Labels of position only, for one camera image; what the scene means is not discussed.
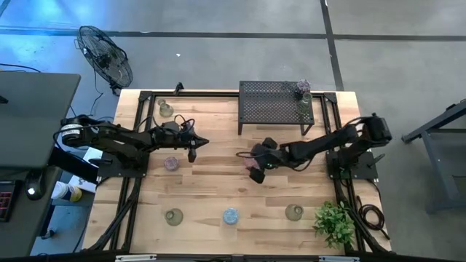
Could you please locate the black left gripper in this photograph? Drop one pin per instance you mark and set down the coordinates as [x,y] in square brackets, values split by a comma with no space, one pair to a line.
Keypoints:
[171,141]

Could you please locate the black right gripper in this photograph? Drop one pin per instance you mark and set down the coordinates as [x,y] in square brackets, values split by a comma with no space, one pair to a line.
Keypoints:
[273,158]

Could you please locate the pink patterned candle tin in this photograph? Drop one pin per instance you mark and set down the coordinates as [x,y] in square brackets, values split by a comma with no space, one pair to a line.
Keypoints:
[252,163]

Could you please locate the red patterned candle tin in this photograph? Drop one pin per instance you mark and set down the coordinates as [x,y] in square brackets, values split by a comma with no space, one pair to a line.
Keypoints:
[171,163]

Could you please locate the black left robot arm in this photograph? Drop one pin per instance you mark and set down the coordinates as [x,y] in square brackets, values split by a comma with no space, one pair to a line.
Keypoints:
[120,140]

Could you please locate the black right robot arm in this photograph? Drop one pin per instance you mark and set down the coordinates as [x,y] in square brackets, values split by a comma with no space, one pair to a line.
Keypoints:
[320,145]

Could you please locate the black perforated metal shelf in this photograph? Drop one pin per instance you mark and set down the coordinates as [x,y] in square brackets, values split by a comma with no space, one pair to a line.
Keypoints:
[269,105]

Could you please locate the green artificial table plant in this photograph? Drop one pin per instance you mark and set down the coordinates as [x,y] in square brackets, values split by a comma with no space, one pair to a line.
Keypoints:
[334,223]

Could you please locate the white paper sheet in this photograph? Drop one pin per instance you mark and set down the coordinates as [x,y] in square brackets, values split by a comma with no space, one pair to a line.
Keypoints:
[91,154]

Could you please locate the black standing floor fan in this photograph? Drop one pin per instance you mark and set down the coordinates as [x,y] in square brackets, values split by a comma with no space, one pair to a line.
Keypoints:
[105,56]

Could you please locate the white and yellow bottle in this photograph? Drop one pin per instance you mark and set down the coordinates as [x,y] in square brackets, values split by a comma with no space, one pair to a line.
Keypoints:
[67,192]

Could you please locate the large gray desk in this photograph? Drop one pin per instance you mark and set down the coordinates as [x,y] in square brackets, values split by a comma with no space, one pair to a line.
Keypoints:
[32,116]

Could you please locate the black computer mouse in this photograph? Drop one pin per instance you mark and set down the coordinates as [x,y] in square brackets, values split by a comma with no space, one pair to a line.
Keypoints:
[34,183]

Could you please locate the gray metal table stand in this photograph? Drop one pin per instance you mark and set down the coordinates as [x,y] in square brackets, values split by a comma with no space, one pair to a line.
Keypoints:
[442,153]

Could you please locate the dark side desk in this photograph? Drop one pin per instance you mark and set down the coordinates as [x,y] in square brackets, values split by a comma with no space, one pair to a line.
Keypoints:
[22,233]

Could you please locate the black keyboard red keys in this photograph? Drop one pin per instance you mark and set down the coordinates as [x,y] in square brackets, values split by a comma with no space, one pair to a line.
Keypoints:
[5,200]

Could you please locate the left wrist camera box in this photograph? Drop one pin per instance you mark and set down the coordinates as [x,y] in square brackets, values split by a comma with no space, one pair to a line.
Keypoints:
[170,127]

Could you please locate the black aluminium table frame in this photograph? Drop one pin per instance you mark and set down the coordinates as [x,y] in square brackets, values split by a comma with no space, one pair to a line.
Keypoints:
[204,94]

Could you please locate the small black frame clamp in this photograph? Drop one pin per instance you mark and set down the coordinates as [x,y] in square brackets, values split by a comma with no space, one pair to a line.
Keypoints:
[178,88]

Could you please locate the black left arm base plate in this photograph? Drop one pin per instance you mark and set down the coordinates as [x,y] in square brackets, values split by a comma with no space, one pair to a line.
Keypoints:
[109,169]

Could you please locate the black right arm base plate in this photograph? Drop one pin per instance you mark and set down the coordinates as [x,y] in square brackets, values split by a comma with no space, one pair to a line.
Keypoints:
[364,169]

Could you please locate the silver metal bracket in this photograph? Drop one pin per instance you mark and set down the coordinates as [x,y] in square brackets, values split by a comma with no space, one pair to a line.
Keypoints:
[338,258]
[135,258]

